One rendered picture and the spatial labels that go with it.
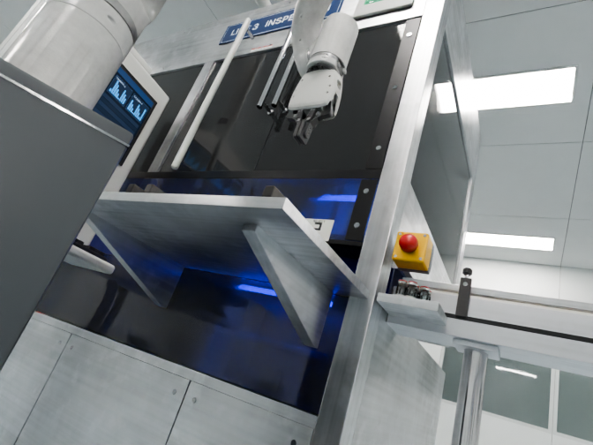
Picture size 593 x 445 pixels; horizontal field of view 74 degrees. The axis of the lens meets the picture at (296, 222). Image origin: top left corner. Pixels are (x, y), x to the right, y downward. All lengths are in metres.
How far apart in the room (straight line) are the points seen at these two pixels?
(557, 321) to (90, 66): 0.94
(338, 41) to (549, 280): 5.14
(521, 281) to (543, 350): 4.86
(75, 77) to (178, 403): 0.77
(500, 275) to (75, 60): 5.55
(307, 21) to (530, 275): 5.12
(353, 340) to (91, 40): 0.71
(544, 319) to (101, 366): 1.14
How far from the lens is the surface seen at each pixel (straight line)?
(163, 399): 1.13
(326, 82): 0.86
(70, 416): 1.38
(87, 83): 0.65
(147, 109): 1.69
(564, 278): 5.83
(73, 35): 0.66
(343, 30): 0.96
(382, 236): 0.95
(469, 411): 0.96
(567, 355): 0.94
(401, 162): 1.05
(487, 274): 5.83
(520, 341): 0.94
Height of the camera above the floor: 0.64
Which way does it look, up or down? 22 degrees up
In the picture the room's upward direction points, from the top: 19 degrees clockwise
